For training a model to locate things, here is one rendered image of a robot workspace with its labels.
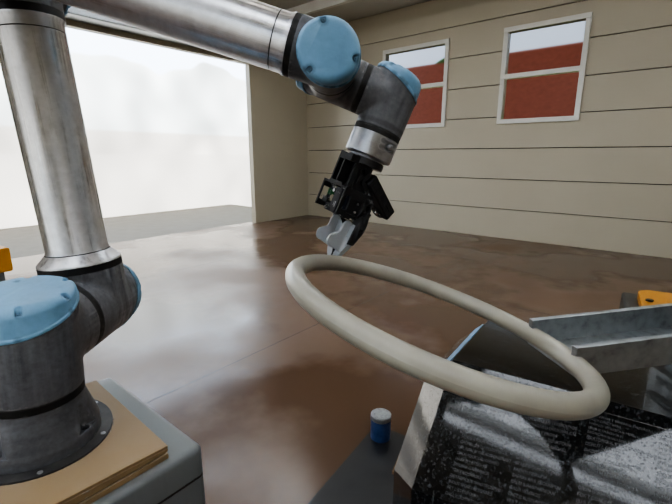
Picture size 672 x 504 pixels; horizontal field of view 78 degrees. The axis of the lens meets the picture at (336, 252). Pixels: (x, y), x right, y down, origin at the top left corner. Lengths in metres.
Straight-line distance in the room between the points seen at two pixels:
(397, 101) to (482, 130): 6.88
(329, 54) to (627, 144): 6.69
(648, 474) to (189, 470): 0.91
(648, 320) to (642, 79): 6.38
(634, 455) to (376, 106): 0.90
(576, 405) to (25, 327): 0.75
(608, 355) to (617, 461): 0.40
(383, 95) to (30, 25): 0.61
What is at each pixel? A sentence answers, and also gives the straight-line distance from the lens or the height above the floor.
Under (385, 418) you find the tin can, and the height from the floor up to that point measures 0.14.
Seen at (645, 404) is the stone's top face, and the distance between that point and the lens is 1.21.
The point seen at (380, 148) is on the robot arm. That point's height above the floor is 1.39.
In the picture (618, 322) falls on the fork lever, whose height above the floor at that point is 1.07.
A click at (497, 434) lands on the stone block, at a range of 1.15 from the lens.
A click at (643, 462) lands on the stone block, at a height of 0.75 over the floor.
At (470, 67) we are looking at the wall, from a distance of 7.87.
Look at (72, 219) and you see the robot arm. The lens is 0.92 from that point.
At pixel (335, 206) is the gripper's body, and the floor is 1.28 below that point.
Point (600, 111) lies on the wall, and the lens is 7.30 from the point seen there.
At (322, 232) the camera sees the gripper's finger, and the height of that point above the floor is 1.23.
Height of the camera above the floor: 1.37
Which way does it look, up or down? 13 degrees down
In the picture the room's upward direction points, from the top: straight up
